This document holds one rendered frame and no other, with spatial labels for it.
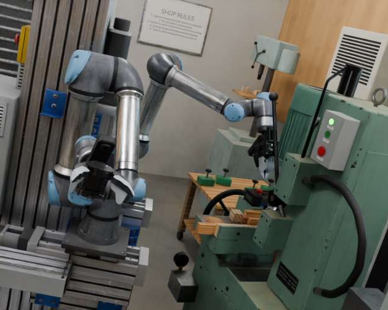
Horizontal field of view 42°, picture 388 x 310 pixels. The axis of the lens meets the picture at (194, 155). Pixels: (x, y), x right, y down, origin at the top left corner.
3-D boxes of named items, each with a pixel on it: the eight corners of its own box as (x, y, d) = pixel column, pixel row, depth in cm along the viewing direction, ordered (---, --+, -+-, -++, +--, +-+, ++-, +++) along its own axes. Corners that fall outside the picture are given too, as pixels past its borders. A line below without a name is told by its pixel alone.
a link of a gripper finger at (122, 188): (134, 213, 124) (109, 195, 129) (143, 191, 123) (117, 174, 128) (126, 213, 122) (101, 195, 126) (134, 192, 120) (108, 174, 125)
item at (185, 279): (183, 285, 219) (188, 269, 217) (194, 302, 209) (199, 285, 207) (165, 285, 216) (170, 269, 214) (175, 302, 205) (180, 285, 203)
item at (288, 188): (292, 195, 175) (305, 154, 171) (306, 206, 167) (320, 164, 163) (271, 193, 172) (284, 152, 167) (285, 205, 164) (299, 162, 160)
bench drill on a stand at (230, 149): (241, 202, 494) (289, 42, 451) (267, 232, 438) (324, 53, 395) (196, 197, 478) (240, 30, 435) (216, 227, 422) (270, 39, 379)
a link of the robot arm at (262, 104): (257, 97, 222) (276, 96, 219) (257, 122, 220) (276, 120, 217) (252, 91, 214) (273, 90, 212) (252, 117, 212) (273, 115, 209)
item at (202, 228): (327, 237, 214) (330, 229, 213) (330, 240, 212) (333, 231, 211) (194, 231, 188) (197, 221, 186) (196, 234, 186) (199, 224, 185)
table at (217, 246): (300, 223, 239) (303, 211, 238) (339, 257, 213) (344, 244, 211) (183, 216, 214) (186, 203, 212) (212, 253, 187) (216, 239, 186)
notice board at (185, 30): (201, 56, 483) (213, 7, 470) (201, 56, 482) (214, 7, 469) (136, 41, 460) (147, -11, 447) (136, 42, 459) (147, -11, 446)
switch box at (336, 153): (324, 159, 162) (340, 112, 157) (343, 171, 153) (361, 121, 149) (308, 157, 159) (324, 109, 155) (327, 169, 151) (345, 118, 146)
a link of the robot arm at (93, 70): (88, 215, 174) (120, 59, 159) (43, 211, 169) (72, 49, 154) (85, 200, 185) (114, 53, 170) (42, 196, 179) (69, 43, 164)
